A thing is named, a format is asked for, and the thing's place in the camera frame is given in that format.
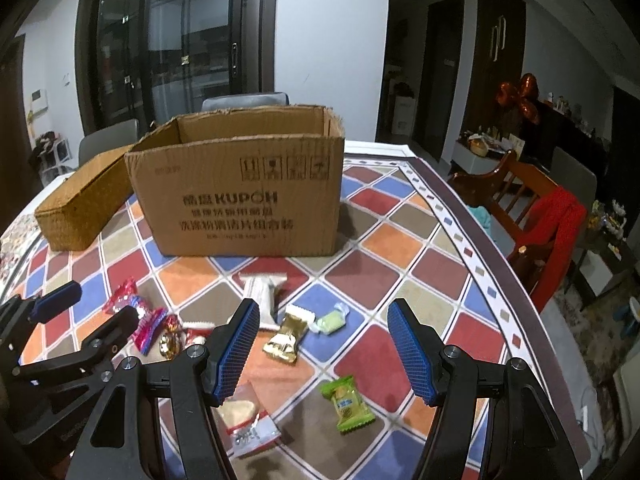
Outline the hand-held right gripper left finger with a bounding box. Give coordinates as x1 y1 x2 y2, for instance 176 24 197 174
65 299 261 480

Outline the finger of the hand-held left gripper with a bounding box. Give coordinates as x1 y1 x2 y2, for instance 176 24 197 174
0 281 83 342
12 305 141 387

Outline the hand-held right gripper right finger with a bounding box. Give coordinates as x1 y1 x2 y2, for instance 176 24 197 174
387 298 586 480

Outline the white red snack packet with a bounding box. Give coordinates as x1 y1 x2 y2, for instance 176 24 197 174
181 317 221 348

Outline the green snack packet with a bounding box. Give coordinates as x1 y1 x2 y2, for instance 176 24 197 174
320 375 376 435

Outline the brown cardboard box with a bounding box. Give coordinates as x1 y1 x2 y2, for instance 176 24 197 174
124 104 347 258

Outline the pink foil wrapped candy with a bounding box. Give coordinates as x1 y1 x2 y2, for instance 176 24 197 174
102 280 151 317

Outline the pink blue foil candy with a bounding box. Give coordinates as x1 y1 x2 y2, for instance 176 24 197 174
134 307 170 356

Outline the gold foil snack packet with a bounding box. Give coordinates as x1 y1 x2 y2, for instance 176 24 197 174
263 305 317 365

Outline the red gold wrapped candy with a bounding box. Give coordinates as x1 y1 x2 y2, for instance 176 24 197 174
157 315 187 361

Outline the clear beige snack packet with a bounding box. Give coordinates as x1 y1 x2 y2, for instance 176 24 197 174
215 382 283 458

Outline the long white snack packet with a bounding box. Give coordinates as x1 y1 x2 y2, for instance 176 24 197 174
239 272 290 332

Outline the floral printed cloth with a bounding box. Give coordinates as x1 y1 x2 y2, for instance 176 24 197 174
0 215 38 281

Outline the light green wrapped candy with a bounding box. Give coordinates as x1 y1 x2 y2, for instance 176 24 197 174
309 302 351 336

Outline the woven rattan lidded basket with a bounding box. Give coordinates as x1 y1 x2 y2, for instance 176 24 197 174
34 144 136 252

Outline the colourful diamond patterned tablecloth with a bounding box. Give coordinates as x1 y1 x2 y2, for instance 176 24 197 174
0 140 591 480

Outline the white shoe rack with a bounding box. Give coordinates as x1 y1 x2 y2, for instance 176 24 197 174
27 130 71 186

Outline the teal cloth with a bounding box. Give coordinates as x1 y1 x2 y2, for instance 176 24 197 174
467 205 496 241

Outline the grey dining chair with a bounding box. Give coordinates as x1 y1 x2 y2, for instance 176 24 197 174
549 146 598 211
78 119 140 168
201 92 291 112

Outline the red garment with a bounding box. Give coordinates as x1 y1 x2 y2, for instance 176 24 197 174
520 186 588 293

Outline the wooden chair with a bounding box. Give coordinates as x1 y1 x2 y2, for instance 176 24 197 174
447 149 586 313

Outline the grey side table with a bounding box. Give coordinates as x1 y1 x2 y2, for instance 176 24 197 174
452 132 526 176

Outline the dark coffee table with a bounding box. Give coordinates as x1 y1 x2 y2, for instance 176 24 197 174
570 200 640 311

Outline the blue stool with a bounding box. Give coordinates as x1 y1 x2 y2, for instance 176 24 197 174
617 296 640 343

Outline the white box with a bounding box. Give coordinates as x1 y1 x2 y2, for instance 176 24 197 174
391 94 418 136

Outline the dark interior door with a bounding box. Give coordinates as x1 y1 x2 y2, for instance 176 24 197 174
414 0 466 161

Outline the dark sideboard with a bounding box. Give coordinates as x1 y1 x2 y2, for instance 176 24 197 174
520 97 616 196

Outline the red foil balloon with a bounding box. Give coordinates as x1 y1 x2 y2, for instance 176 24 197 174
495 73 543 125

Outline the dark wooden wardrobe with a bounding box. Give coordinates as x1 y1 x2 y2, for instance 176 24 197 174
467 0 527 141

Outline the dark framed glass door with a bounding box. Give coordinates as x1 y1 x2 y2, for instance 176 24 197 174
75 0 280 136

